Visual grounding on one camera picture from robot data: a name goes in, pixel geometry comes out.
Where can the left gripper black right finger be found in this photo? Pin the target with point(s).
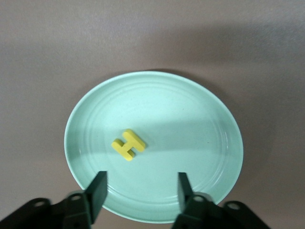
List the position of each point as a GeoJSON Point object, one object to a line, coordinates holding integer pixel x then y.
{"type": "Point", "coordinates": [188, 205]}

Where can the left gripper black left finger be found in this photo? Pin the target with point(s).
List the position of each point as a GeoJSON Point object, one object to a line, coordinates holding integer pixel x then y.
{"type": "Point", "coordinates": [95, 190]}

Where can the yellow foam letter H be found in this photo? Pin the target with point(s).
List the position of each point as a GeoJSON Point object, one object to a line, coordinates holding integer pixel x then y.
{"type": "Point", "coordinates": [129, 143]}

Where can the light green plate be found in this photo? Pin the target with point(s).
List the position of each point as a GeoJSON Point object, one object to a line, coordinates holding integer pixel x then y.
{"type": "Point", "coordinates": [166, 119]}

